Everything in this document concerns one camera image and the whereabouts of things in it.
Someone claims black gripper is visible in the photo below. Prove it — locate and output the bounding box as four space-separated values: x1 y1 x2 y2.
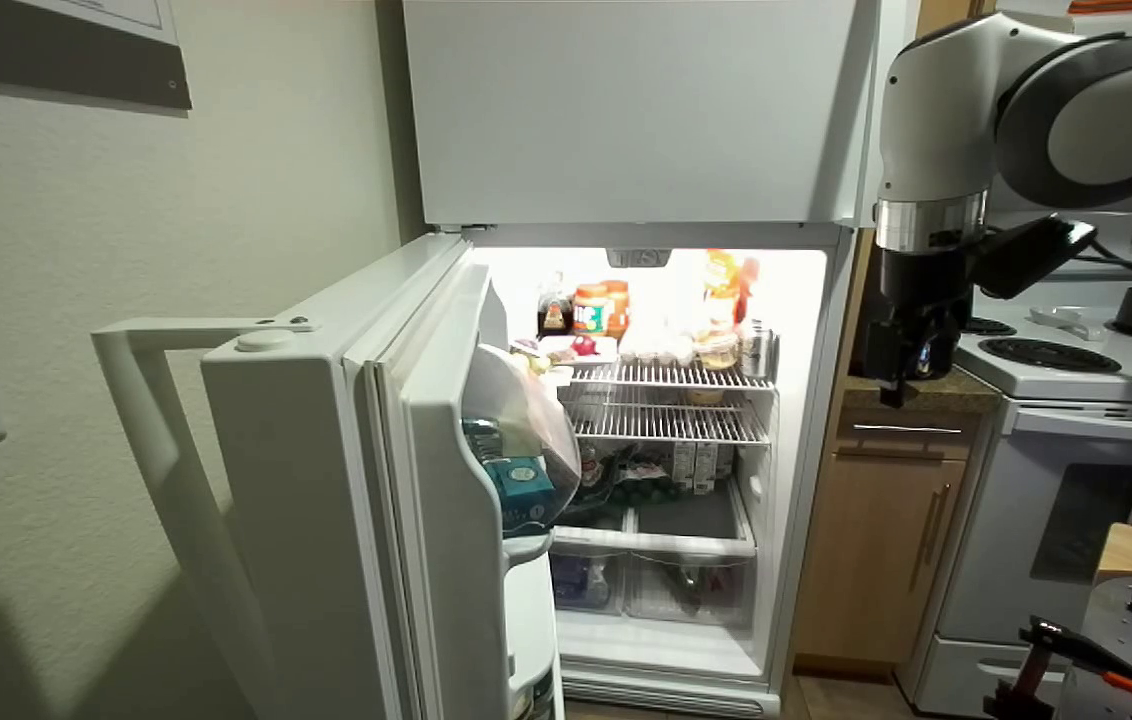
851 247 974 409

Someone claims white bottom fridge door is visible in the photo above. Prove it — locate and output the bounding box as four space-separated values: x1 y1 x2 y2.
91 231 563 720

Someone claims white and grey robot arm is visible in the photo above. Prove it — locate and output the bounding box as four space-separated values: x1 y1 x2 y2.
876 12 1132 409

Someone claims white fridge body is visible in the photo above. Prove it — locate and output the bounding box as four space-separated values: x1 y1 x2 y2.
470 224 851 720

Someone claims teal can in door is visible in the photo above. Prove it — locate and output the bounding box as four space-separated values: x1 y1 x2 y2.
483 454 557 536

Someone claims wooden kitchen cabinet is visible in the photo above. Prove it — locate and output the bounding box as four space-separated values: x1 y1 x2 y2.
795 367 1000 676

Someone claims white electric stove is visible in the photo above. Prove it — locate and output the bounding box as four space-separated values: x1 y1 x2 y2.
901 213 1132 714

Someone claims black tool with orange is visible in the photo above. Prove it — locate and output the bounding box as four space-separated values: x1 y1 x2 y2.
985 615 1132 720

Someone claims orange juice carton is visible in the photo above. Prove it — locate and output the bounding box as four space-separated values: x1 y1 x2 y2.
572 281 629 338

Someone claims white milk jug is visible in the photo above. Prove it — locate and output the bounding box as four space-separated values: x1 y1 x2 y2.
461 345 581 525

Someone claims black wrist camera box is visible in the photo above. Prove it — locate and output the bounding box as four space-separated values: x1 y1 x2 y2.
974 214 1097 301

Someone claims dark framed wall picture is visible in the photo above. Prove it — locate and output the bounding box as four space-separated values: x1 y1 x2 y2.
0 0 192 110

